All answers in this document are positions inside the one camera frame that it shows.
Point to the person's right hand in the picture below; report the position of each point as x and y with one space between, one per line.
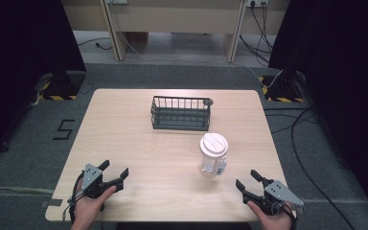
274 222

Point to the black stand base striped tape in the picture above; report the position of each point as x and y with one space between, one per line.
62 86
284 89

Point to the white wall socket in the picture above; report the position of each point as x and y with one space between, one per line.
257 2

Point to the grey tape strip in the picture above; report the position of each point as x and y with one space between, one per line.
51 202

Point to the black curtain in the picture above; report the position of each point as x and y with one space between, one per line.
348 80
19 64

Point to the clear cup with white lid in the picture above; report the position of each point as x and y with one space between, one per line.
213 147

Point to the beige wooden desk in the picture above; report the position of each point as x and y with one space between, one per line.
175 19

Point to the person's left hand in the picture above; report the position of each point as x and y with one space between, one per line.
87 209

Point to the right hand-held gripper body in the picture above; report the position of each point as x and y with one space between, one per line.
278 192

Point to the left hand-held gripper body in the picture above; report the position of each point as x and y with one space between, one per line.
91 176

